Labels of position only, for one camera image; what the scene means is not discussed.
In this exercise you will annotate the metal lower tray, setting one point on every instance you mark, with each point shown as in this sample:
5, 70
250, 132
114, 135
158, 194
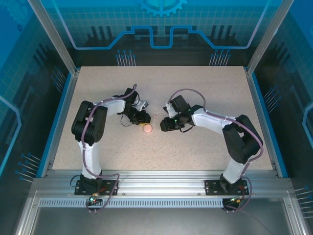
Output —
156, 220

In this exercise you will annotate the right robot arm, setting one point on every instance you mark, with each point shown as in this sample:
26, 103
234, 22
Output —
244, 142

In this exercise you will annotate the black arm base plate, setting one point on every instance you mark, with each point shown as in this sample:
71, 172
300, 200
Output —
212, 188
83, 189

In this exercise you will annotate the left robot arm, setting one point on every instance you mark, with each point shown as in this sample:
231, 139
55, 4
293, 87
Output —
89, 122

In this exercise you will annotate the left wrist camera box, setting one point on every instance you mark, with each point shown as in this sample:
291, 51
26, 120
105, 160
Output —
144, 104

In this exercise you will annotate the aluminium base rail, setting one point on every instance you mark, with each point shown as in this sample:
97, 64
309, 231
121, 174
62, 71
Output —
159, 181

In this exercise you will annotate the blue table edge strip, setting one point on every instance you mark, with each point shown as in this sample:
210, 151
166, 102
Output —
60, 107
263, 107

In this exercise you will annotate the aluminium side rail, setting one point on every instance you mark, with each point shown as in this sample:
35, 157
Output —
67, 105
256, 105

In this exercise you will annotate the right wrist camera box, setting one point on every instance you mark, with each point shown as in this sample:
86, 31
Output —
169, 110

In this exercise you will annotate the pink earbud charging case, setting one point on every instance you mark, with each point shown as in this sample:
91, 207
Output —
148, 129

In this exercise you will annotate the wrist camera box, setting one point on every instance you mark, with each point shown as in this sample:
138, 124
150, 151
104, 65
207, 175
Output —
144, 104
169, 110

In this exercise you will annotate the aluminium frame post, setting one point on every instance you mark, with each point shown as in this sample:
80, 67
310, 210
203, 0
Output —
58, 36
265, 36

